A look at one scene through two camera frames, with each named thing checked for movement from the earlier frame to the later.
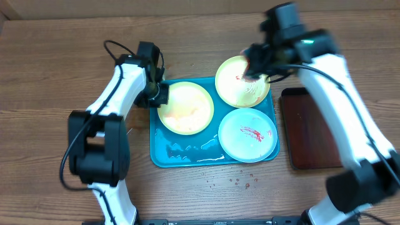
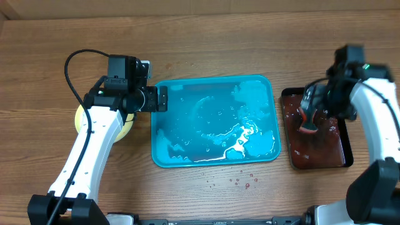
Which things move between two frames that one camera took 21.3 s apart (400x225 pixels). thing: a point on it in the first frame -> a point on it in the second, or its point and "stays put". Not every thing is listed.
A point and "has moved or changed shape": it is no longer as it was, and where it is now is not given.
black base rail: [261, 220] stays put
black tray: [310, 143] stays put
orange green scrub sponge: [244, 52] -> [308, 106]
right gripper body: [259, 66] -> [333, 103]
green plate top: [236, 91] has moved or changed shape
